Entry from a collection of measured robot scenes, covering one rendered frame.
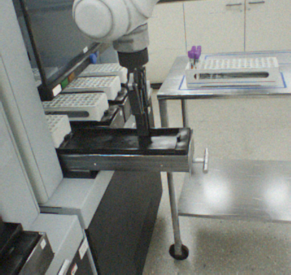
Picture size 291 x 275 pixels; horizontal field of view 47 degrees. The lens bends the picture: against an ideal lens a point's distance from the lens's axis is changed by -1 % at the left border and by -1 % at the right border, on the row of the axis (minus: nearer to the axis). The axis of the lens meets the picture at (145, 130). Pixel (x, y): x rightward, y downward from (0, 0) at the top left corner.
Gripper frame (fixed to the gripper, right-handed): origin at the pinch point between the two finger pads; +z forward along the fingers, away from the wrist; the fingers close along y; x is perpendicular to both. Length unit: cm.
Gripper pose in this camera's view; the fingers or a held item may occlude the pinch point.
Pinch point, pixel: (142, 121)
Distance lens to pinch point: 92.1
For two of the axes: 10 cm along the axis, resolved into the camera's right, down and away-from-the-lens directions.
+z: 1.3, 8.7, 4.8
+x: 9.7, -0.1, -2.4
